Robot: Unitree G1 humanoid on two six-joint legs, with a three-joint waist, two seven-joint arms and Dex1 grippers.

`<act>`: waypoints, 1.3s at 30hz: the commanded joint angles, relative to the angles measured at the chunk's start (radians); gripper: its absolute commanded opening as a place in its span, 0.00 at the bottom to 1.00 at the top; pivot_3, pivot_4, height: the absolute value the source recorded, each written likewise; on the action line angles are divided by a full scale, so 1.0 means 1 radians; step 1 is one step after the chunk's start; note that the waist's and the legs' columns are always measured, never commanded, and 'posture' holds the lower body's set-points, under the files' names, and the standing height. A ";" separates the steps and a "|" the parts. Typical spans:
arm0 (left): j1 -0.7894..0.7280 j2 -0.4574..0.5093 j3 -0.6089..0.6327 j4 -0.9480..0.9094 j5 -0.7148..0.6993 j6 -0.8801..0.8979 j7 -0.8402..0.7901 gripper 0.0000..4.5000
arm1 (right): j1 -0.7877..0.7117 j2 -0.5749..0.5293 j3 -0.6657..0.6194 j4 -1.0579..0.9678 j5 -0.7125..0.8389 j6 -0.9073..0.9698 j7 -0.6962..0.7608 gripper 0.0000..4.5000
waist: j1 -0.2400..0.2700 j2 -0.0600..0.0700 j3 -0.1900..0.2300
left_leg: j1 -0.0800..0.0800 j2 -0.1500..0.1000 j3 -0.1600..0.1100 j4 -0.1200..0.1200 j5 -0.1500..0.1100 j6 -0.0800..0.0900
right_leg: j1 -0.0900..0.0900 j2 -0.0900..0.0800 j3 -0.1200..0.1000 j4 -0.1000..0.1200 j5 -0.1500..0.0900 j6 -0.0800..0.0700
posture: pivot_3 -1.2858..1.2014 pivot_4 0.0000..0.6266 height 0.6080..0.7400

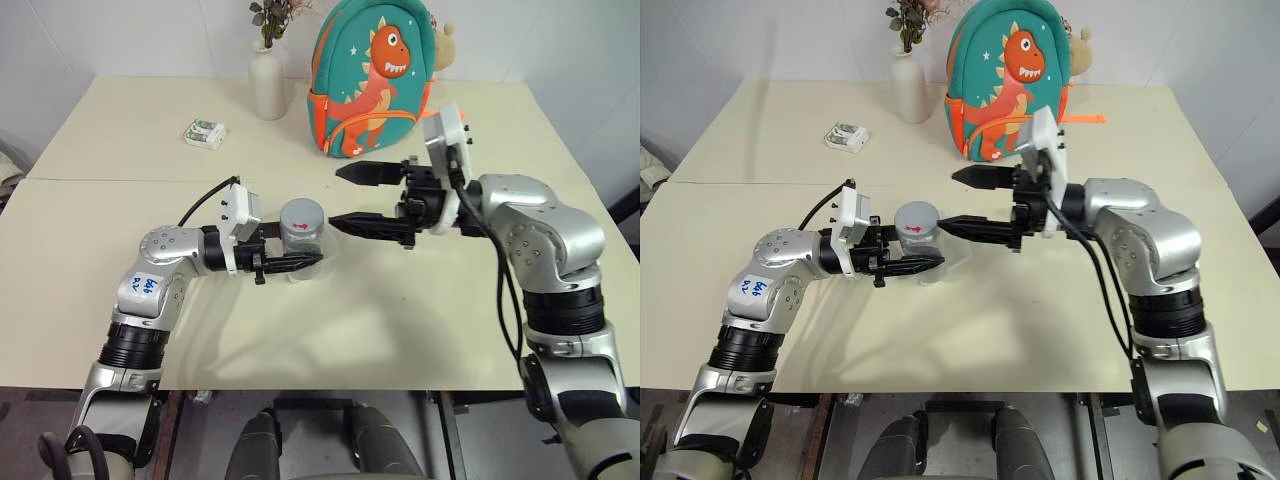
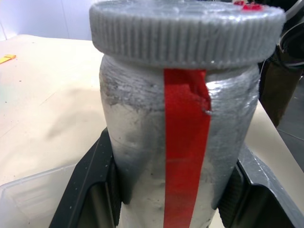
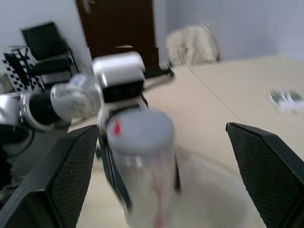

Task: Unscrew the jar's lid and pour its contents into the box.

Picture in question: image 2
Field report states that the dark brown chair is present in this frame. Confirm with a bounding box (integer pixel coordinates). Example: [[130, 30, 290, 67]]
[[258, 0, 304, 129]]

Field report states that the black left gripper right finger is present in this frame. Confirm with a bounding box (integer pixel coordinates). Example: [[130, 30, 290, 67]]
[[214, 142, 304, 228]]

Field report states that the grey jar with red tape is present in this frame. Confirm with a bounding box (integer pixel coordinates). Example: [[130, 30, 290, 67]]
[[98, 56, 261, 228]]

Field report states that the clear plastic box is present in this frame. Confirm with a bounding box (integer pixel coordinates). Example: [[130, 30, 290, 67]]
[[0, 163, 76, 228]]

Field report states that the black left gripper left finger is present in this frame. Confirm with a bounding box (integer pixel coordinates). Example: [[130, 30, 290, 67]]
[[49, 129, 125, 228]]

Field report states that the grey ribbed jar lid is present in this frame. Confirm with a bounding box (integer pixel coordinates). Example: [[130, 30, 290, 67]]
[[89, 0, 285, 69]]

